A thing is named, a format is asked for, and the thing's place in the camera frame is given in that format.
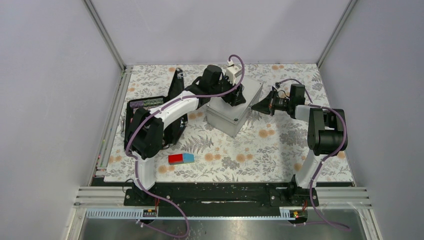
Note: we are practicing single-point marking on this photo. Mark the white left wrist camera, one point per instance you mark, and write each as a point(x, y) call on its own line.
point(233, 71)

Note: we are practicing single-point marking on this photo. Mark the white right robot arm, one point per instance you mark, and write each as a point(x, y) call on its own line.
point(326, 135)

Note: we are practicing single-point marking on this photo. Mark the red blue box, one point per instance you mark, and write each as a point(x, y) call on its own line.
point(182, 158)

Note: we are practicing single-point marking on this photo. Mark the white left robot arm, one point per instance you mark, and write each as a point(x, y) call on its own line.
point(197, 94)

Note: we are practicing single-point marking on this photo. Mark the black case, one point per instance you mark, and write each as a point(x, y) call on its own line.
point(151, 124)

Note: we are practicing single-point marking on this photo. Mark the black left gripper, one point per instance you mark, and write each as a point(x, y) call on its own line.
point(235, 97)

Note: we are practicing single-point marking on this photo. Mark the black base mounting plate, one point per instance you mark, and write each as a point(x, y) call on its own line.
point(223, 199)

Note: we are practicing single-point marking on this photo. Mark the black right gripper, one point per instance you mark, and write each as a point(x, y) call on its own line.
point(267, 106)

